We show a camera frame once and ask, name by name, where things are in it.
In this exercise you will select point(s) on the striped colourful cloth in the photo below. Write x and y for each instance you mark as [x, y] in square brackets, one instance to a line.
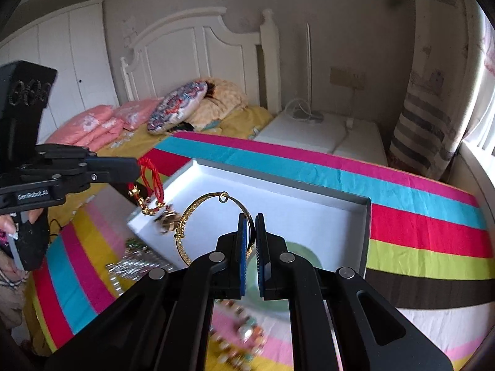
[425, 232]

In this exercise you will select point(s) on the person's left hand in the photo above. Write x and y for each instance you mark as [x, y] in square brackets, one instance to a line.
[7, 225]

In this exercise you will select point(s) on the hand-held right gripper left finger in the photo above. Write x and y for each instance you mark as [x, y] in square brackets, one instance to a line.
[243, 257]

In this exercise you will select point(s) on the white lamp pole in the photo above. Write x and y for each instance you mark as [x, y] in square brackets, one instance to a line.
[308, 65]

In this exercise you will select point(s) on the striped curtain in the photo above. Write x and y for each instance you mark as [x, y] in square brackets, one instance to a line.
[425, 123]

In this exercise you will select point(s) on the beige plush toy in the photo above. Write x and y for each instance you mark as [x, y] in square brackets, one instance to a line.
[220, 104]

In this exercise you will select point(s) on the white bed headboard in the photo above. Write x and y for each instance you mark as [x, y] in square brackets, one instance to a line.
[174, 54]

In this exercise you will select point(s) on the grey shallow box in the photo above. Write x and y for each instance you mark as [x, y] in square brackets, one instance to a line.
[309, 216]

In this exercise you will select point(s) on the white wardrobe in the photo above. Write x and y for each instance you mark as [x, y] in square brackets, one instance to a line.
[77, 46]

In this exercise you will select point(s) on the round patterned cushion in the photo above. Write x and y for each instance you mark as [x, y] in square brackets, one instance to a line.
[178, 106]

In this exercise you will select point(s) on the white power adapter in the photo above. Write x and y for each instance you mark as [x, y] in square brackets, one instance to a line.
[350, 122]

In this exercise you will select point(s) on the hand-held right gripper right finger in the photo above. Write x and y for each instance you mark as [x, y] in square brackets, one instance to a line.
[261, 257]

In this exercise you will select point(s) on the gold bangle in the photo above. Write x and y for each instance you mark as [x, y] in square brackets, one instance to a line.
[193, 203]

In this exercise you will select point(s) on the window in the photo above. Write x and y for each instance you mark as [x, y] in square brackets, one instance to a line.
[485, 96]

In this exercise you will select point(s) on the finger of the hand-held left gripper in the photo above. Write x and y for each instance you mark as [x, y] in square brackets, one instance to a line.
[116, 169]

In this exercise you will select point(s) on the green jade bangle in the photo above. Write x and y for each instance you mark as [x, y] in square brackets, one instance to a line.
[303, 252]

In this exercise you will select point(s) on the yellow bedsheet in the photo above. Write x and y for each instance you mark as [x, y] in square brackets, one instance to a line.
[241, 120]

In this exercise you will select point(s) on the white nightstand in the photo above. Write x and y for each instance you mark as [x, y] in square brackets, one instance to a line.
[309, 133]

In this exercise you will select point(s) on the pink pillow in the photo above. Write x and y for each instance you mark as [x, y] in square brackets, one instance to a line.
[89, 125]
[135, 112]

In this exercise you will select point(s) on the green gold brooch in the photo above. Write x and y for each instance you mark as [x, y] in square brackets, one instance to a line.
[135, 245]

